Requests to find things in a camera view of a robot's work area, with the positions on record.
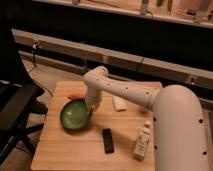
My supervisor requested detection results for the black office chair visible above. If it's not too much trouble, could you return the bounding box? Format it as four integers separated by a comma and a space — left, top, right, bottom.
0, 83, 47, 165

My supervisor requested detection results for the wooden table board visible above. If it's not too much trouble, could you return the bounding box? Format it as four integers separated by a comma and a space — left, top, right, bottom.
31, 81, 155, 171

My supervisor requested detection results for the orange carrot toy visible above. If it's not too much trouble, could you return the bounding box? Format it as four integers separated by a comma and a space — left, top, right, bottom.
68, 93, 85, 100

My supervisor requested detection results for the beige cylindrical end effector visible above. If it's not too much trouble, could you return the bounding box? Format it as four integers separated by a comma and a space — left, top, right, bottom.
87, 103, 99, 112

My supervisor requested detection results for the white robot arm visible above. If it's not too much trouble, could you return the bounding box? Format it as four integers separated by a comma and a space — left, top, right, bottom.
83, 66, 209, 171

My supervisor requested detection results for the black rectangular remote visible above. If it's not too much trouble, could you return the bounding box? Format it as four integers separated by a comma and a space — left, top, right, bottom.
102, 129, 114, 154

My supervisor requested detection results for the green ceramic bowl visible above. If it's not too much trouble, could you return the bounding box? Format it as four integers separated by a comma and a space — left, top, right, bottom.
60, 99, 92, 130

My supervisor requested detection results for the white plastic bottle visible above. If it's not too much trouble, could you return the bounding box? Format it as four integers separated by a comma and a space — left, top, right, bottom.
133, 121, 151, 161

